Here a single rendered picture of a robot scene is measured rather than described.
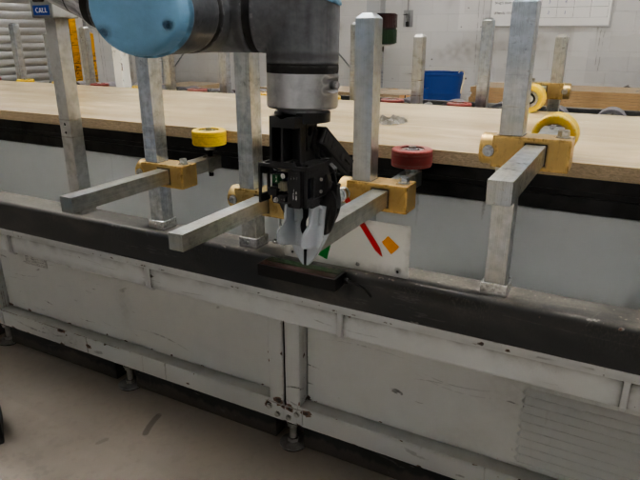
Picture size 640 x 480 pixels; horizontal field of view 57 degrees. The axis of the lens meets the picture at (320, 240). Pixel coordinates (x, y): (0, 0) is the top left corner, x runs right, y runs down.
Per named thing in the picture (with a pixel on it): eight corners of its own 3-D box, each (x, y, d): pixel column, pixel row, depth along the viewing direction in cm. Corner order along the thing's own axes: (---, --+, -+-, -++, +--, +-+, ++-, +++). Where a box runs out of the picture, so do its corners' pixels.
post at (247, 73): (257, 281, 123) (248, 41, 107) (244, 278, 125) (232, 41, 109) (266, 275, 126) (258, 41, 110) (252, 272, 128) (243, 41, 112)
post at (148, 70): (165, 246, 133) (144, 21, 117) (153, 244, 135) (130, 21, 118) (175, 242, 136) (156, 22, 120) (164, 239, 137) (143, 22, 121)
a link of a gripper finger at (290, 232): (269, 270, 79) (268, 204, 77) (291, 257, 84) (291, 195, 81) (289, 274, 78) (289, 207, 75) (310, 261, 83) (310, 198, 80)
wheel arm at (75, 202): (74, 218, 105) (70, 195, 103) (61, 216, 106) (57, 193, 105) (222, 170, 141) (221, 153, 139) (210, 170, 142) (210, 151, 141)
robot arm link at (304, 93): (290, 70, 79) (355, 72, 74) (290, 108, 80) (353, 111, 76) (251, 72, 71) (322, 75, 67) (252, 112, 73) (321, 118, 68)
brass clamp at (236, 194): (282, 220, 114) (281, 195, 112) (226, 210, 120) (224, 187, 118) (297, 212, 119) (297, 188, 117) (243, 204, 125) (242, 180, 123)
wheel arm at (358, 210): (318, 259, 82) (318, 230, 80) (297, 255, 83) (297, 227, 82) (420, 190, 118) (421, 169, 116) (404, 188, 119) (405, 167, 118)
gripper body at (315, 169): (256, 207, 75) (254, 111, 72) (290, 193, 83) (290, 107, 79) (308, 215, 72) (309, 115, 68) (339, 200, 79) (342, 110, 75)
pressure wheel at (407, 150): (422, 210, 113) (425, 150, 109) (383, 205, 117) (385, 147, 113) (434, 200, 120) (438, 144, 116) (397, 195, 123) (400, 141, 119)
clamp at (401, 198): (406, 215, 102) (407, 187, 100) (336, 205, 108) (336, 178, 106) (416, 207, 106) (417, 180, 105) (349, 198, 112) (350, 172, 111)
